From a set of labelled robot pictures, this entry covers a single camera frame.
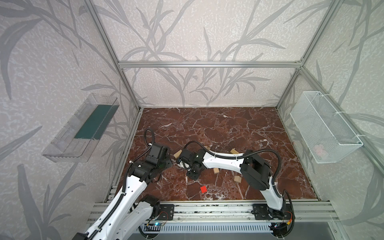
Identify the aluminium frame crossbar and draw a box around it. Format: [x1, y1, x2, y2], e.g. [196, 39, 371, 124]
[118, 61, 302, 69]

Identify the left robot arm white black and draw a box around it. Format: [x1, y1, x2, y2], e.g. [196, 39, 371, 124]
[73, 143, 172, 240]

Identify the white wire mesh basket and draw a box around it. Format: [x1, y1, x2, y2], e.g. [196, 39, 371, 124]
[291, 91, 364, 164]

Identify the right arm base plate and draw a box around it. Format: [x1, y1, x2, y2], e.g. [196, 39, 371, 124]
[251, 204, 292, 222]

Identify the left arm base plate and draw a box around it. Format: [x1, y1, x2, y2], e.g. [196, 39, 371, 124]
[150, 204, 175, 221]

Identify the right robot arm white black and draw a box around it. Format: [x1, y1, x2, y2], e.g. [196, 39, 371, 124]
[177, 149, 286, 219]

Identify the clear plastic wall bin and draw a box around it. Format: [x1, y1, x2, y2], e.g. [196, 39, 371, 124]
[42, 94, 120, 163]

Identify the small wood cube right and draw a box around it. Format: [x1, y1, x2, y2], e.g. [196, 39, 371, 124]
[234, 176, 242, 183]

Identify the red cube block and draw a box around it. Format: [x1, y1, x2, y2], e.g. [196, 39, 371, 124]
[200, 186, 208, 193]

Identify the aluminium front rail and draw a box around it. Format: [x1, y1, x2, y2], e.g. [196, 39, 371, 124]
[86, 200, 340, 224]

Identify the green circuit board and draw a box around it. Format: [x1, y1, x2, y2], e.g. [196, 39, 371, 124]
[145, 222, 166, 231]

